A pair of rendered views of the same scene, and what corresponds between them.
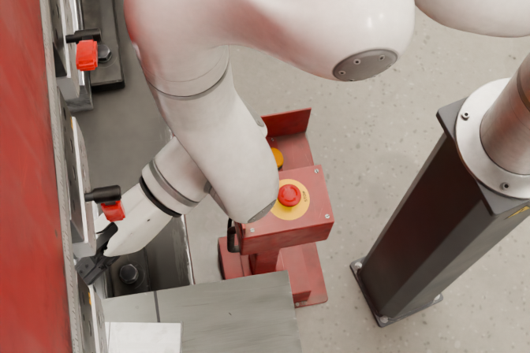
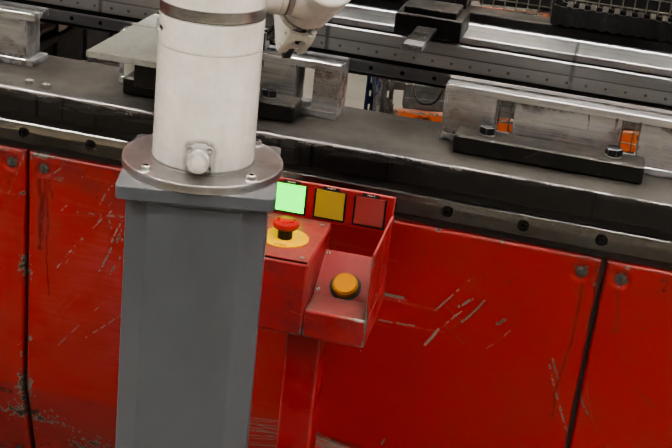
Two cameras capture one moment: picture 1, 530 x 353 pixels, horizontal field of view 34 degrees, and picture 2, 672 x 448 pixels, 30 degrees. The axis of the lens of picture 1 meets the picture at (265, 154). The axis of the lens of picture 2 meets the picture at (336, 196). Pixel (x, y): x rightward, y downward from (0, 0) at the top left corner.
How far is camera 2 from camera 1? 2.11 m
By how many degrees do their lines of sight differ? 79
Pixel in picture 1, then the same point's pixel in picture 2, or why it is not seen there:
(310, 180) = (295, 252)
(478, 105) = (261, 152)
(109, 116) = (427, 141)
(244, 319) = not seen: hidden behind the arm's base
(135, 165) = (369, 137)
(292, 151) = (346, 306)
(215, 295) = not seen: hidden behind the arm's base
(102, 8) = (540, 145)
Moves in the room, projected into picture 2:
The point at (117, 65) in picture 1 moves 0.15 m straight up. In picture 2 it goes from (472, 136) to (486, 44)
